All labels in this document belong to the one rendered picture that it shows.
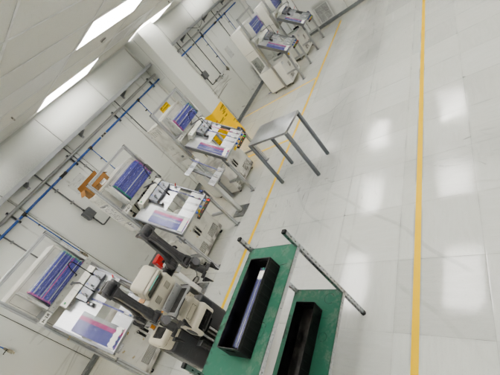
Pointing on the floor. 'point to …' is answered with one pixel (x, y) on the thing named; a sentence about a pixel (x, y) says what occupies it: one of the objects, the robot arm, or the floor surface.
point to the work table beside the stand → (280, 128)
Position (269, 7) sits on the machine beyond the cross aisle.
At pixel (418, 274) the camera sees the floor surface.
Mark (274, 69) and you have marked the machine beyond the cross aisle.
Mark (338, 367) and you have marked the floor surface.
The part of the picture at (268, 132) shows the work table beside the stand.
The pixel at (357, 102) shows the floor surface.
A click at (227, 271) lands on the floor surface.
